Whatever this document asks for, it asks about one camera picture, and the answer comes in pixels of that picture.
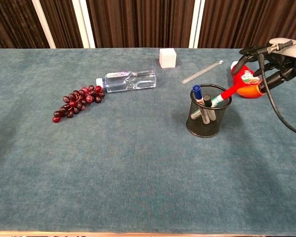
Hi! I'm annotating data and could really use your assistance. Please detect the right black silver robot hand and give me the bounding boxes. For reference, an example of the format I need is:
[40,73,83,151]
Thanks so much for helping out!
[239,38,296,96]

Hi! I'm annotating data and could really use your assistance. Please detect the red and white marker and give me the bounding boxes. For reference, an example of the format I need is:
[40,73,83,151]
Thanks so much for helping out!
[210,82,241,109]

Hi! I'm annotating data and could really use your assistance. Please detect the black capped marker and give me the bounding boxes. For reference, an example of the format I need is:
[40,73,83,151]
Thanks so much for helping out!
[201,94,217,124]

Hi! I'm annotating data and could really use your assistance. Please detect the blue capped marker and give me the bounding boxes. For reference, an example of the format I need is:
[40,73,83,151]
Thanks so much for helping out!
[190,84,206,120]

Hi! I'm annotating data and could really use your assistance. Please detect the black pen cup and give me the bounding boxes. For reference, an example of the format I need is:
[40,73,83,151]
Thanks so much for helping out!
[186,83,232,138]

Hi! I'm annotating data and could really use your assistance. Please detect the red ketchup squeeze bottle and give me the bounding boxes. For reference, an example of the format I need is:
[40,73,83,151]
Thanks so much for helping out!
[230,60,265,99]

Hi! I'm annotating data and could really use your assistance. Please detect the clear plastic tube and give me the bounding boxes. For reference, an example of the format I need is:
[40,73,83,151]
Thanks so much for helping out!
[182,60,224,85]

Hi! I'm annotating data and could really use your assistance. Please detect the pink foam cube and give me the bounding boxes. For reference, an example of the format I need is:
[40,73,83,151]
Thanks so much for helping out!
[159,48,177,69]

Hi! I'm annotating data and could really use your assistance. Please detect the dark brown pleated curtain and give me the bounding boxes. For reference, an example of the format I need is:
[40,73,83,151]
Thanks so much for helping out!
[0,0,296,49]

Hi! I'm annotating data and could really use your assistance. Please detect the clear plastic water bottle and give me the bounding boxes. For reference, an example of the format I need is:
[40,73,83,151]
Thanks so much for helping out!
[96,69,157,94]

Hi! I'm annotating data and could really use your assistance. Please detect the teal table cloth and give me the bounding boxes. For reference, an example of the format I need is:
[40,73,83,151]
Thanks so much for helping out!
[0,47,296,236]

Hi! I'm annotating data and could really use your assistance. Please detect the bunch of red grapes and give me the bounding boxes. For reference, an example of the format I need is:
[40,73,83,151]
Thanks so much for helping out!
[52,84,106,123]

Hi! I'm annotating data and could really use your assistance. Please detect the black cable on right hand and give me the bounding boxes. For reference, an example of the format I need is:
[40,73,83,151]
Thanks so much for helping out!
[256,40,296,138]

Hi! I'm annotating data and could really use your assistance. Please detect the wide white frame post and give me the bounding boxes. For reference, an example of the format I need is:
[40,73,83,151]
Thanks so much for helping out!
[72,0,96,49]
[188,0,206,49]

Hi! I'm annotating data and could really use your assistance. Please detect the thin white frame post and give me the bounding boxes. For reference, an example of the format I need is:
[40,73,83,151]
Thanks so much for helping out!
[31,0,57,49]

